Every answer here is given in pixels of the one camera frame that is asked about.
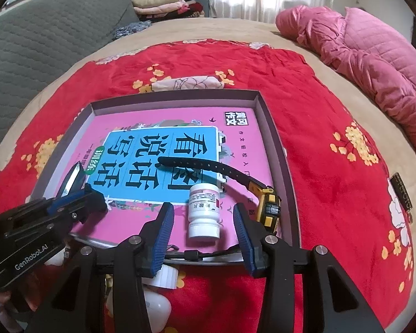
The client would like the black and yellow wristwatch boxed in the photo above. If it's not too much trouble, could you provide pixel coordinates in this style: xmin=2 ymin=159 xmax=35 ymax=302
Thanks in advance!
xmin=158 ymin=156 xmax=281 ymax=261

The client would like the white pill bottle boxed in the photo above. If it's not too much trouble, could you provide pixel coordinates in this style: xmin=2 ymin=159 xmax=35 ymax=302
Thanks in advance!
xmin=188 ymin=183 xmax=223 ymax=240

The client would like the stack of folded clothes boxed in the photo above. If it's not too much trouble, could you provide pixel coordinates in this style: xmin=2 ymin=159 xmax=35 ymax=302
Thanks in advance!
xmin=132 ymin=0 xmax=209 ymax=19

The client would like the white earbuds case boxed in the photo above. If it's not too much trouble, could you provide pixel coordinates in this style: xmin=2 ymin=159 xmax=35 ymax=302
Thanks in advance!
xmin=142 ymin=286 xmax=172 ymax=333

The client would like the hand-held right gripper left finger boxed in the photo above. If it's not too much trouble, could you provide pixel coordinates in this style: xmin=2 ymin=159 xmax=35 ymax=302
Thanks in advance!
xmin=26 ymin=201 xmax=176 ymax=333

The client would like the pink quilt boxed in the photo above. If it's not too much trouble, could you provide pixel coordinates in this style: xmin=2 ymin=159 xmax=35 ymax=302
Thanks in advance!
xmin=275 ymin=5 xmax=416 ymax=167

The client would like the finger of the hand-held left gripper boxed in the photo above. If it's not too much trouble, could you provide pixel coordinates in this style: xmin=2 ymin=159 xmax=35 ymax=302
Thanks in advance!
xmin=45 ymin=184 xmax=92 ymax=215
xmin=64 ymin=190 xmax=109 ymax=224

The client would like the blue patterned cloth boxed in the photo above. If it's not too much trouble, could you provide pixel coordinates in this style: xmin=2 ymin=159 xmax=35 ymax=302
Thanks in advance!
xmin=113 ymin=21 xmax=153 ymax=40

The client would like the white round jar lid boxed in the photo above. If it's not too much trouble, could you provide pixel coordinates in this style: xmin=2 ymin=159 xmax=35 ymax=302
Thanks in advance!
xmin=144 ymin=264 xmax=179 ymax=290

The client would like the grey cardboard box tray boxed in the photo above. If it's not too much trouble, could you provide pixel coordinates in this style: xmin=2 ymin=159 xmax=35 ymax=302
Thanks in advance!
xmin=29 ymin=90 xmax=301 ymax=268

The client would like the grey quilted sofa cover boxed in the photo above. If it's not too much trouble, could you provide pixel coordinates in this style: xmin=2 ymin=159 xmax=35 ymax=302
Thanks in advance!
xmin=0 ymin=0 xmax=139 ymax=150

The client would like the pink and blue book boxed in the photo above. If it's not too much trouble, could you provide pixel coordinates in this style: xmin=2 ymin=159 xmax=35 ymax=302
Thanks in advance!
xmin=67 ymin=106 xmax=293 ymax=250

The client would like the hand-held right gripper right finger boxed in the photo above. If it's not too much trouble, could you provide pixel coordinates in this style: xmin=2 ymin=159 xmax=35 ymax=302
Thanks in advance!
xmin=232 ymin=202 xmax=385 ymax=333

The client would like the black blanket label tag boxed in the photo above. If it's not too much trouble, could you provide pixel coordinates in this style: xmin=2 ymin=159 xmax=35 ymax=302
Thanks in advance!
xmin=388 ymin=173 xmax=413 ymax=212

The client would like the red floral blanket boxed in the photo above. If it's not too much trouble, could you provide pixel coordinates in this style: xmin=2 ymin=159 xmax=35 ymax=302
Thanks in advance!
xmin=0 ymin=38 xmax=415 ymax=333

